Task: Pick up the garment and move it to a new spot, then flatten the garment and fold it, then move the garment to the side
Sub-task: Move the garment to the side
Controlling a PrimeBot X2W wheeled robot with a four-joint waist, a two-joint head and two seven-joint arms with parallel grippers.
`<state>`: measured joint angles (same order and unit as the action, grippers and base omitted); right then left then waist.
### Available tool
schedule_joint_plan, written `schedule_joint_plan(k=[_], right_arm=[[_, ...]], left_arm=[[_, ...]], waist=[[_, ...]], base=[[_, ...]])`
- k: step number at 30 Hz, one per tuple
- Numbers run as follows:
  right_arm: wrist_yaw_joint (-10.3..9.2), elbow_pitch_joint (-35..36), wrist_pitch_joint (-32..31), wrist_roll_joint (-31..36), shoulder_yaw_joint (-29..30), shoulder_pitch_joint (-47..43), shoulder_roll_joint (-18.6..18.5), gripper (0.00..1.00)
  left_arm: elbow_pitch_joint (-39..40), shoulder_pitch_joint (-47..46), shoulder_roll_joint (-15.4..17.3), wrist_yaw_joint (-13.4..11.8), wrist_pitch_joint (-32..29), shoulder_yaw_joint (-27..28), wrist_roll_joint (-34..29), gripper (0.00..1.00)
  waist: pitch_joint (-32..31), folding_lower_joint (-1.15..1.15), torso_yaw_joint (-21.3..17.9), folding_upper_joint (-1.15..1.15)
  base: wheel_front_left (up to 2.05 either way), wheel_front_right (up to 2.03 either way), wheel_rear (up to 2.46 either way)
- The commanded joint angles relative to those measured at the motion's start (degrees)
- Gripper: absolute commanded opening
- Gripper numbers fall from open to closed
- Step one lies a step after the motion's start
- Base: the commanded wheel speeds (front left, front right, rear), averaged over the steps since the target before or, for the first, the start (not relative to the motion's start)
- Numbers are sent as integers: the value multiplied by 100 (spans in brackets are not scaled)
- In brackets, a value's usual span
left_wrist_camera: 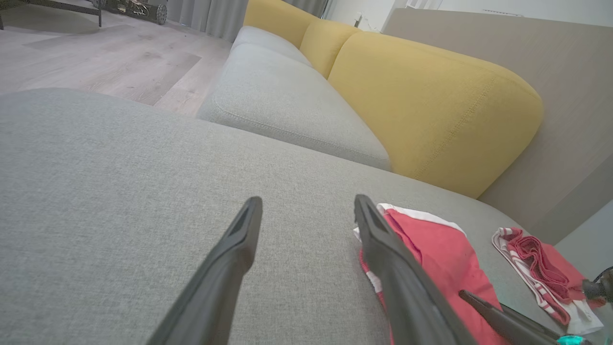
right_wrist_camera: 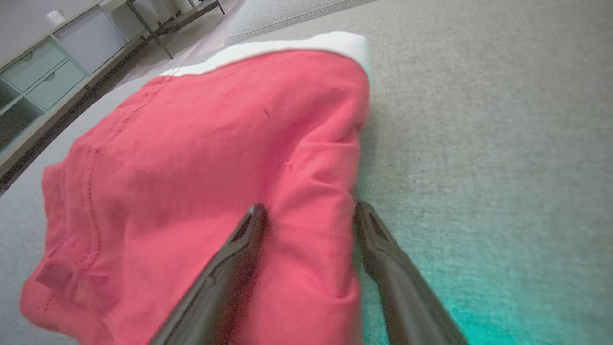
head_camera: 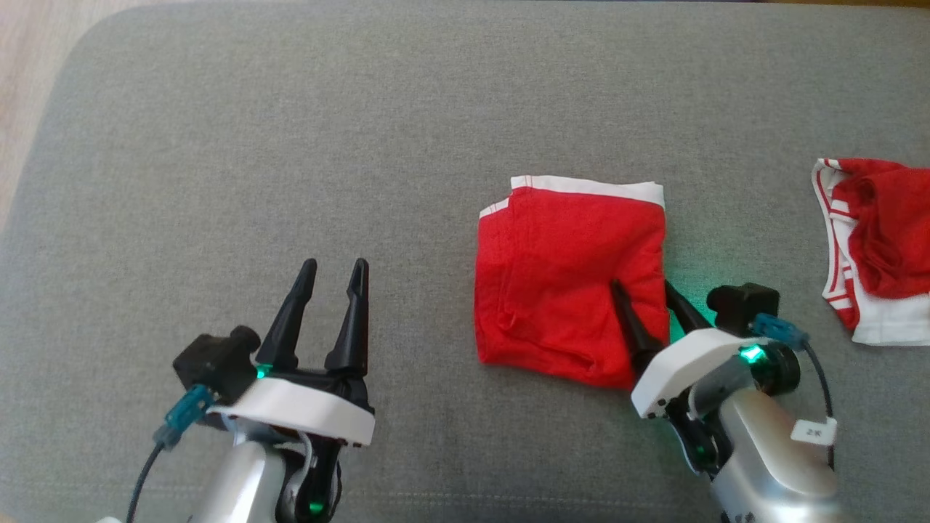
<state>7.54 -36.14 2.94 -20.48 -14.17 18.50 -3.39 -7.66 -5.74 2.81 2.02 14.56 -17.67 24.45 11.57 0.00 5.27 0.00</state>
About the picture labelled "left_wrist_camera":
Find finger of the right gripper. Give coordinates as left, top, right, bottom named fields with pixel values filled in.
left=459, top=290, right=551, bottom=345
left=499, top=306, right=562, bottom=338

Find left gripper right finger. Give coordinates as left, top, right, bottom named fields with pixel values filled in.
left=354, top=194, right=477, bottom=345

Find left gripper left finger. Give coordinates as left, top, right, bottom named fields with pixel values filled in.
left=146, top=196, right=263, bottom=345

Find red shorts with white band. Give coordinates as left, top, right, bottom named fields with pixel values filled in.
left=353, top=203, right=511, bottom=345

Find red basketball jersey white trim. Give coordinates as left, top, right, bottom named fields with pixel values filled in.
left=492, top=227, right=605, bottom=336

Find yellow sofa back cushion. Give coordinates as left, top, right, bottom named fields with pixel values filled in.
left=328, top=32, right=544, bottom=199
left=243, top=0, right=319, bottom=48
left=299, top=18, right=360, bottom=80

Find grey sofa seat cushion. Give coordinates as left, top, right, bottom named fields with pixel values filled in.
left=196, top=43, right=392, bottom=172
left=231, top=25, right=312, bottom=68

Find grey curtain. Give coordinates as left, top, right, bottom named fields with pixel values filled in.
left=165, top=0, right=331, bottom=43

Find white wheeled robot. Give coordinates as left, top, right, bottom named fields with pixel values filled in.
left=91, top=0, right=168, bottom=25

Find grey metal-legged coffee table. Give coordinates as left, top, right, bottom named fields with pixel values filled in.
left=0, top=0, right=102, bottom=30

